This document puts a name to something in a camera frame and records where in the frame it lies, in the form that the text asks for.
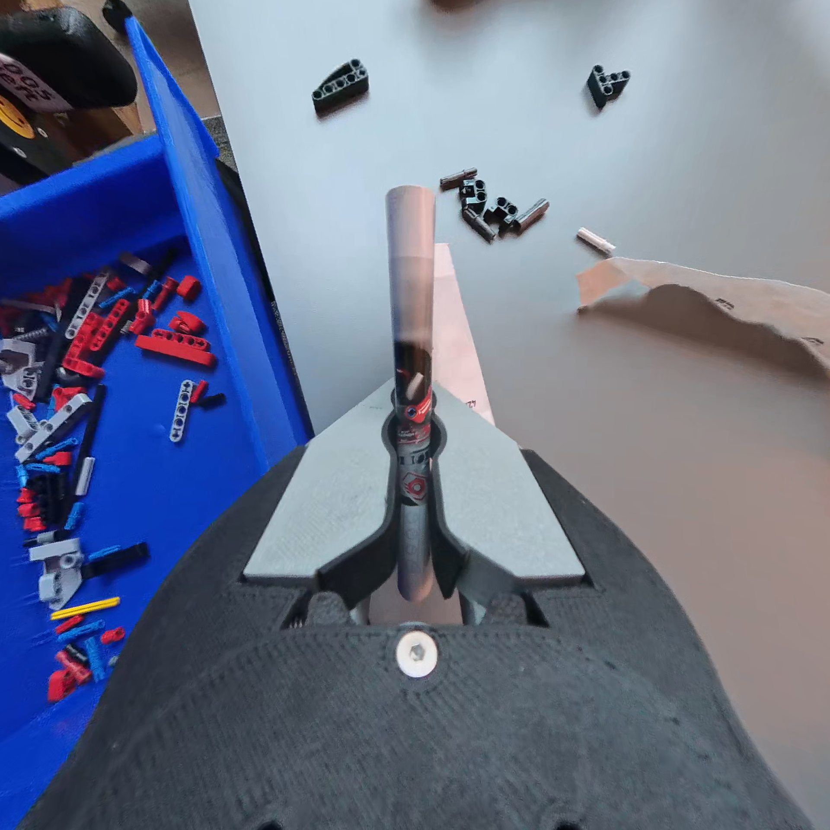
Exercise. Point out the pile of loose lego parts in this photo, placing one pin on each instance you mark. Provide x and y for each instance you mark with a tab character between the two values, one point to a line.
84	337

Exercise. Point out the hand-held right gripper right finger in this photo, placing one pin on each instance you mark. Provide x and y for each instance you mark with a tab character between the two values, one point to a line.
506	512

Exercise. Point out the black triangular lego piece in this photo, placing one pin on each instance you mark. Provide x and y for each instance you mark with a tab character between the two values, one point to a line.
608	84

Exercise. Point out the cluster of small lego connectors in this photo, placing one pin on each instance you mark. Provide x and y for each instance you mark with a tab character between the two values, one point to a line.
486	207

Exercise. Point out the small white lego pin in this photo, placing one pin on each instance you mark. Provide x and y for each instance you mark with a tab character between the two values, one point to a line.
595	240

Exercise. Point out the printed sheet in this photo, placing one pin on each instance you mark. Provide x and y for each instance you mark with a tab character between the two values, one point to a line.
410	259

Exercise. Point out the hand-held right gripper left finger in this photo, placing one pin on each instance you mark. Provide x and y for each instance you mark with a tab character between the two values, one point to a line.
324	506

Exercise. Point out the black curved lego beam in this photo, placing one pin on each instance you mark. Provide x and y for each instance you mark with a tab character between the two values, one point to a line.
340	87

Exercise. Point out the blue plastic bin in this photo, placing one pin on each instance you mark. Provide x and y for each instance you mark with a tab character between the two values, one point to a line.
220	259

